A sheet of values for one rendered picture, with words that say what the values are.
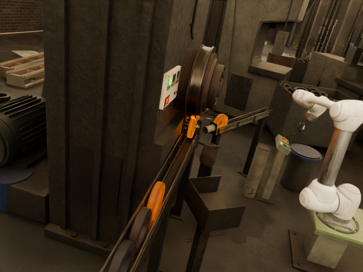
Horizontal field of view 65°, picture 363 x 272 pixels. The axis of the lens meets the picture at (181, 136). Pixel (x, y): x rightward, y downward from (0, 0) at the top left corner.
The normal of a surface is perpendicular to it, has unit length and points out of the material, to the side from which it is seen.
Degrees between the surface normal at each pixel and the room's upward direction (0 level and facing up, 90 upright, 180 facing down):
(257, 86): 90
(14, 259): 0
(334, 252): 90
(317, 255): 90
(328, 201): 82
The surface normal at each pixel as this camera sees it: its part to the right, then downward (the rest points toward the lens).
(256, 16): -0.47, 0.30
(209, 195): 0.19, -0.85
